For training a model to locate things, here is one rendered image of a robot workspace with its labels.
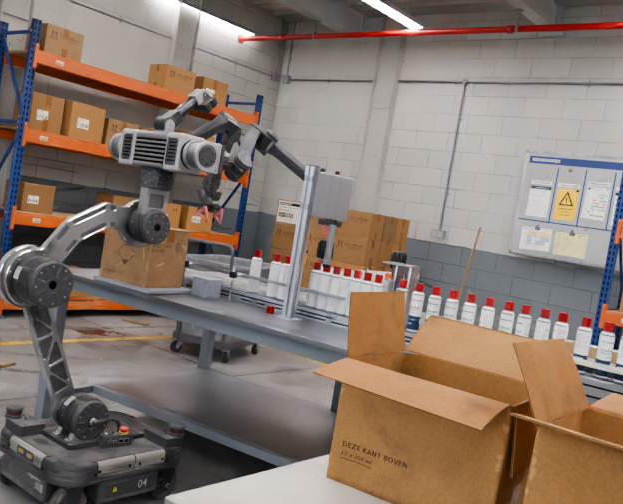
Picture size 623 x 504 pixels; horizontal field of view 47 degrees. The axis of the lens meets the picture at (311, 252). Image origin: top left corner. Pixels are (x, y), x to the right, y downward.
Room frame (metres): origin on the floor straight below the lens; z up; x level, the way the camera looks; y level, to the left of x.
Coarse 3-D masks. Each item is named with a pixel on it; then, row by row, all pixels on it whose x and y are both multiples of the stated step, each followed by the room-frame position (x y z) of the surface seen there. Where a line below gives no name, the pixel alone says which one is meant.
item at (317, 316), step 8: (184, 280) 3.56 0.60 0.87; (192, 280) 3.53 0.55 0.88; (224, 288) 3.43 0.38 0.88; (224, 296) 3.42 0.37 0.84; (232, 296) 3.41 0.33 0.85; (240, 296) 3.37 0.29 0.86; (248, 296) 3.35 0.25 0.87; (256, 296) 3.33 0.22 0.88; (256, 304) 3.32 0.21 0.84; (264, 304) 3.31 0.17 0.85; (272, 304) 3.28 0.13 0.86; (280, 304) 3.25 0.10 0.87; (280, 312) 3.25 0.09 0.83; (296, 312) 3.21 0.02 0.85; (304, 312) 3.18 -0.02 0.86; (312, 312) 3.16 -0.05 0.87; (320, 312) 3.14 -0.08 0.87; (312, 320) 3.16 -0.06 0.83; (320, 320) 3.14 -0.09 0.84; (336, 320) 3.10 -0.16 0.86; (344, 320) 3.08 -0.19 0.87; (344, 328) 3.07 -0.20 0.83; (408, 336) 2.92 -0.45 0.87
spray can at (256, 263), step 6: (258, 252) 3.39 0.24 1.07; (252, 258) 3.39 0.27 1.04; (258, 258) 3.39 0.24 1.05; (252, 264) 3.39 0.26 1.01; (258, 264) 3.38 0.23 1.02; (252, 270) 3.38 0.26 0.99; (258, 270) 3.39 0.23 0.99; (258, 276) 3.39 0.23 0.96; (252, 282) 3.38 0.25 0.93; (258, 282) 3.40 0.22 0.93; (252, 288) 3.38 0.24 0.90
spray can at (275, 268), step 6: (276, 258) 3.33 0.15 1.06; (276, 264) 3.32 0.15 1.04; (270, 270) 3.34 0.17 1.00; (276, 270) 3.33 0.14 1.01; (270, 276) 3.33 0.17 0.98; (276, 276) 3.33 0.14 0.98; (270, 288) 3.33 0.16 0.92; (276, 288) 3.33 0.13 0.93; (270, 294) 3.33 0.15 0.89; (276, 294) 3.34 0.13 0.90
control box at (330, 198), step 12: (324, 180) 3.07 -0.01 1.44; (336, 180) 3.09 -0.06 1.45; (348, 180) 3.12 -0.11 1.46; (312, 192) 3.09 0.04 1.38; (324, 192) 3.07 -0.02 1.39; (336, 192) 3.10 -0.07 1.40; (348, 192) 3.12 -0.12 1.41; (312, 204) 3.07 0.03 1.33; (324, 204) 3.08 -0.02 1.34; (336, 204) 3.10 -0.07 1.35; (348, 204) 3.12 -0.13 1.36; (324, 216) 3.08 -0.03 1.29; (336, 216) 3.10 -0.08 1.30
